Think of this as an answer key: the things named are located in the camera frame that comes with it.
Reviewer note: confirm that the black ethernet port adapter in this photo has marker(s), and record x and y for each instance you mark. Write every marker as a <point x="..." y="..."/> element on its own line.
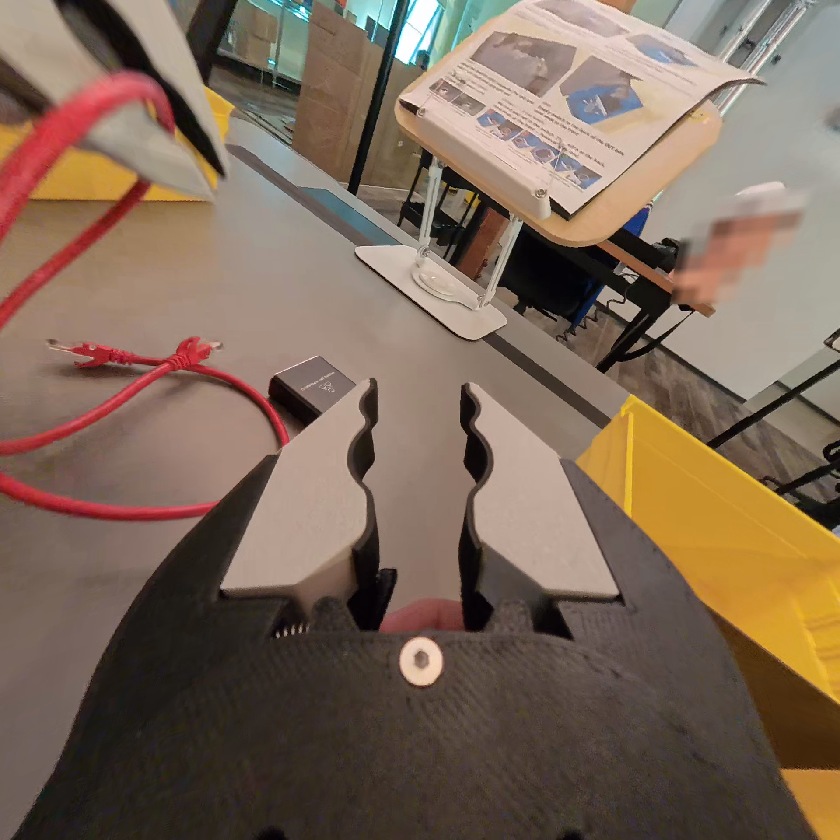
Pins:
<point x="308" y="387"/>

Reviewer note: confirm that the person's right hand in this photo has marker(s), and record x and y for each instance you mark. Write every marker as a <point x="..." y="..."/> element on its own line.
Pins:
<point x="423" y="617"/>

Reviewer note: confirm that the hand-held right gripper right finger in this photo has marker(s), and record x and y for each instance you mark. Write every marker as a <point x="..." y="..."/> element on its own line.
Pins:
<point x="544" y="525"/>

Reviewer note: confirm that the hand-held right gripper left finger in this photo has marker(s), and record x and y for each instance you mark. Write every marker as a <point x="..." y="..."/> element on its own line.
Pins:
<point x="308" y="512"/>

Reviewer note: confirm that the wooden table black frame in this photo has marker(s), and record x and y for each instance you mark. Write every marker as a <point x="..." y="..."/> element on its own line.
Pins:
<point x="640" y="262"/>

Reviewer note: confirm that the black office chair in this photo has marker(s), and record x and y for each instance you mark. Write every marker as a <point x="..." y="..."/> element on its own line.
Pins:
<point x="544" y="275"/>

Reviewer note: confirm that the yellow plastic bin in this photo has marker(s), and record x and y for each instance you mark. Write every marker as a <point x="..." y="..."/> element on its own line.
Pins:
<point x="79" y="184"/>
<point x="722" y="538"/>

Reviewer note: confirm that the black frame post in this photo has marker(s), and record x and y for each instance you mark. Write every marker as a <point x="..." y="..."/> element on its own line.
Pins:
<point x="377" y="98"/>

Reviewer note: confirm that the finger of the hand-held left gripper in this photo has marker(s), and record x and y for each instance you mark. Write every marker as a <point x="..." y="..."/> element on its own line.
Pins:
<point x="184" y="79"/>
<point x="33" y="33"/>

